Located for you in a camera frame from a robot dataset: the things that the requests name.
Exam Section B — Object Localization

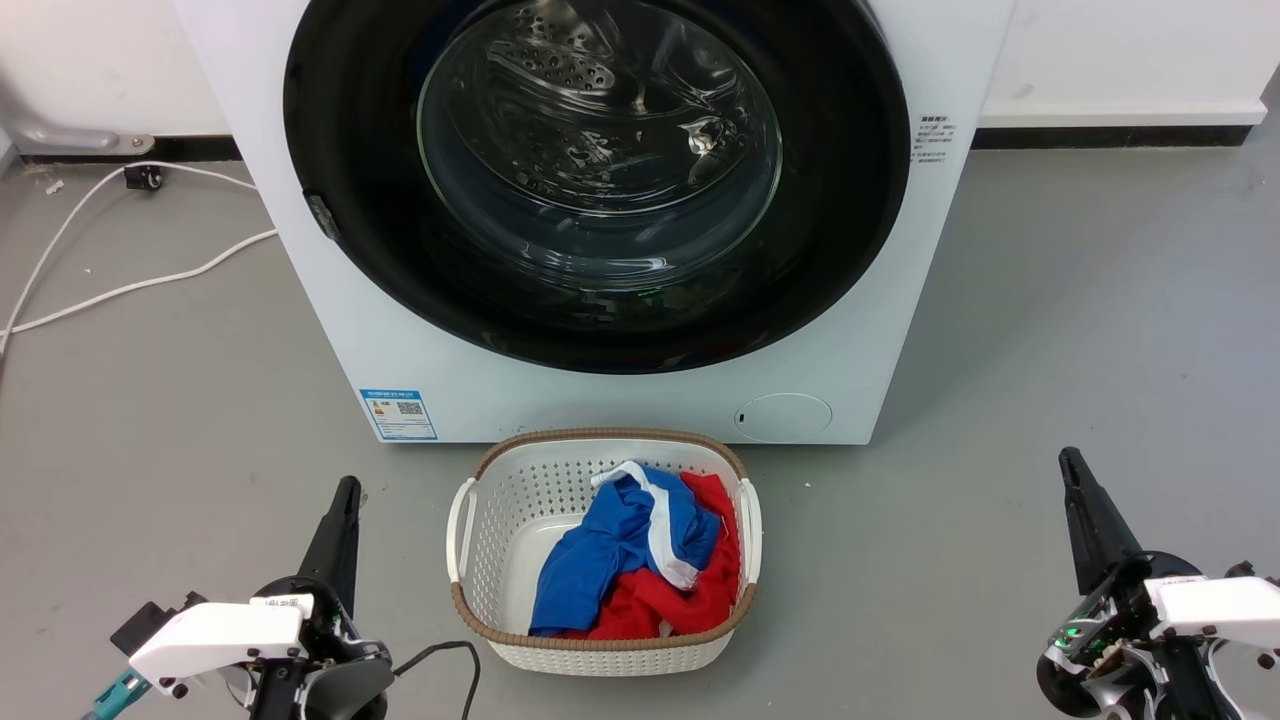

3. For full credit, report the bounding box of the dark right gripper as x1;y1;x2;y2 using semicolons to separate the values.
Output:
1037;447;1243;720

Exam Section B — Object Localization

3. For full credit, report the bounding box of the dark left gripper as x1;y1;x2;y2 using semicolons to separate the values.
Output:
250;476;396;720

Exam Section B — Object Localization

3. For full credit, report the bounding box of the white front-load washing machine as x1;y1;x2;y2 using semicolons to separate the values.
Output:
172;0;1018;446

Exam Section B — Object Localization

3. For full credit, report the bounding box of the round black glass washer door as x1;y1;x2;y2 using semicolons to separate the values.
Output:
283;0;912;376

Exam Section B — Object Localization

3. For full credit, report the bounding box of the blue energy label sticker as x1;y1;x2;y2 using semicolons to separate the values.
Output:
359;389;439;442

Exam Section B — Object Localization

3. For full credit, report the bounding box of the white perforated laundry basket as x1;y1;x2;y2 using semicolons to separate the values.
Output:
446;428;763;677

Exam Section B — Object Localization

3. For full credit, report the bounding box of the blue garment with white trim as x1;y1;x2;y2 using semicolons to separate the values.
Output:
528;462;721;638

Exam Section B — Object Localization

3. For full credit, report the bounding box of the teal connector piece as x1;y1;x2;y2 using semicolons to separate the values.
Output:
84;668;152;720

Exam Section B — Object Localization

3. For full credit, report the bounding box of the round white filter cover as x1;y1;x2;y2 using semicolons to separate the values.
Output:
734;393;834;444

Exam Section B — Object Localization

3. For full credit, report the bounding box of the red garment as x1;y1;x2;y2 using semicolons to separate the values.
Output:
558;472;743;641

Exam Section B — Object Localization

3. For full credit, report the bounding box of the black baseboard strip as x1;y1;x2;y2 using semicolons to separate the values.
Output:
972;124;1257;151
20;135;243;164

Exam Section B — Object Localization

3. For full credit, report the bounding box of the small black text sticker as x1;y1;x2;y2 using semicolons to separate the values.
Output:
912;114;959;163

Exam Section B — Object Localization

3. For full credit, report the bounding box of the white power cable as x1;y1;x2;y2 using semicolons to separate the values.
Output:
0;229;279;336
0;160;259;346

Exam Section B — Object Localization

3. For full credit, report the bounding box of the white wall ledge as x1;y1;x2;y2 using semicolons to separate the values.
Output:
978;99;1269;129

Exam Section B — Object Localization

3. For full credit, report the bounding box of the grey metal pipe bracket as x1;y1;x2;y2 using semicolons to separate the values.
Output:
15;118;156;158

